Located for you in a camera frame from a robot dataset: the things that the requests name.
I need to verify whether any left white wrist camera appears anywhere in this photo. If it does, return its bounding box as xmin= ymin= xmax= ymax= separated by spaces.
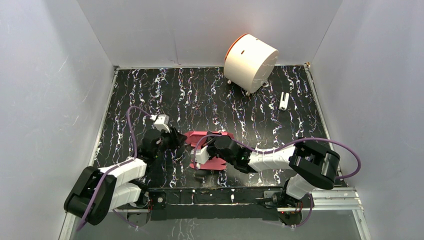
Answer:
xmin=150 ymin=114 xmax=170 ymax=133

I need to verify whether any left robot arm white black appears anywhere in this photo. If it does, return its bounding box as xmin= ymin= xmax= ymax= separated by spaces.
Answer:
xmin=63 ymin=127 xmax=188 ymax=226

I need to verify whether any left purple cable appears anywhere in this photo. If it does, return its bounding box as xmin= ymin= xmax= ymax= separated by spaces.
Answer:
xmin=75 ymin=105 xmax=157 ymax=233

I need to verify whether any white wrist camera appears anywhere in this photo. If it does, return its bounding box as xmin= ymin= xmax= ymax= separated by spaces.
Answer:
xmin=150 ymin=114 xmax=170 ymax=133
xmin=193 ymin=146 xmax=210 ymax=165

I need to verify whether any white cylindrical container orange rim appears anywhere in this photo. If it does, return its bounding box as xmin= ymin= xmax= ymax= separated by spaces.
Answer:
xmin=223 ymin=33 xmax=279 ymax=96

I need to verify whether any small white plastic clip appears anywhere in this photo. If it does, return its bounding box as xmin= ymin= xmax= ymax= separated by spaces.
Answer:
xmin=278 ymin=92 xmax=290 ymax=111

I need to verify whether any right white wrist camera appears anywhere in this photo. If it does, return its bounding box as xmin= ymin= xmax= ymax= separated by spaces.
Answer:
xmin=193 ymin=146 xmax=210 ymax=165

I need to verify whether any pink paper box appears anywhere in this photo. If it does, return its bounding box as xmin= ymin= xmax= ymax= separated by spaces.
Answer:
xmin=184 ymin=131 xmax=234 ymax=171

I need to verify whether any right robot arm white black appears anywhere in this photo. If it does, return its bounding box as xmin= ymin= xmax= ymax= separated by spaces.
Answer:
xmin=194 ymin=134 xmax=340 ymax=208

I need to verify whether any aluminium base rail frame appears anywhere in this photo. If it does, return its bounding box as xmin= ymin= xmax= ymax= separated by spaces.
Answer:
xmin=58 ymin=187 xmax=372 ymax=240

